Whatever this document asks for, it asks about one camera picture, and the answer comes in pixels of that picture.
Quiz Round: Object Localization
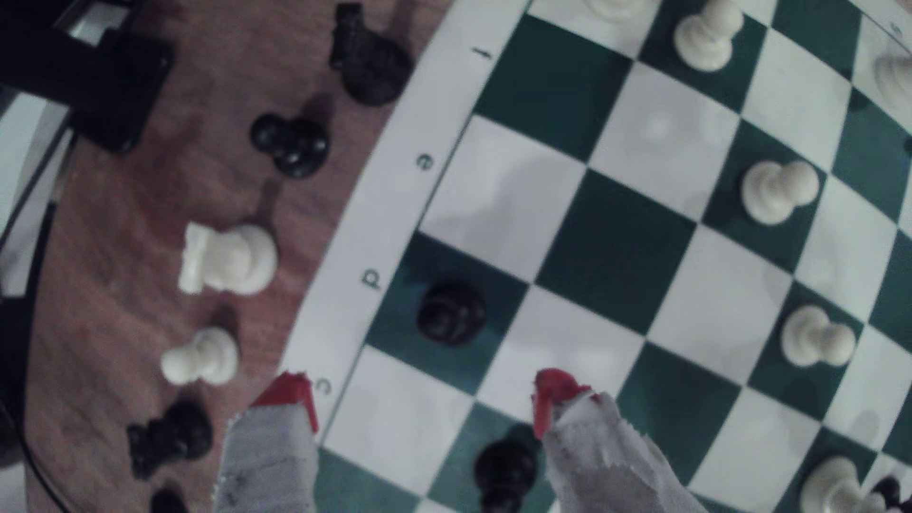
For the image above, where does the black knight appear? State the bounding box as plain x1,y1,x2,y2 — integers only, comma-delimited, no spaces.
329,2,414,108
127,399,215,482

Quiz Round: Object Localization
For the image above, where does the green white chess mat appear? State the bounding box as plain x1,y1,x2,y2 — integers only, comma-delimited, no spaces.
278,0,912,513

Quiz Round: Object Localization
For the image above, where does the white queen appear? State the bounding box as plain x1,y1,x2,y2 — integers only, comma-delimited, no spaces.
799,456,888,513

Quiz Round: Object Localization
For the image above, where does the grey gripper finger with red tip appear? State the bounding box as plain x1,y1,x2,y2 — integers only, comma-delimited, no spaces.
533,368,706,513
214,370,319,513

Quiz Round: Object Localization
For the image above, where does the black block stand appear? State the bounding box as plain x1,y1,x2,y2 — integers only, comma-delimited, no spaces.
0,0,175,154

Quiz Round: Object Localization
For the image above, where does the white pawn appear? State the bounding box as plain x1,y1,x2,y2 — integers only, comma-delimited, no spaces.
160,326,240,387
673,0,745,74
780,305,857,369
741,160,820,227

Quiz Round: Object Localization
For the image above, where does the black pawn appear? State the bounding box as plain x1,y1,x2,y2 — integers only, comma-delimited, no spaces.
416,281,489,348
474,438,540,513
150,486,190,513
249,113,331,179

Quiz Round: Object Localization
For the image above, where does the white knight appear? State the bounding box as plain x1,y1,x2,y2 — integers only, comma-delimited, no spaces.
178,222,279,296

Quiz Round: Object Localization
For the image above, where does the white rook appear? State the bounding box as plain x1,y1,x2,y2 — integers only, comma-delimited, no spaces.
875,53,912,108

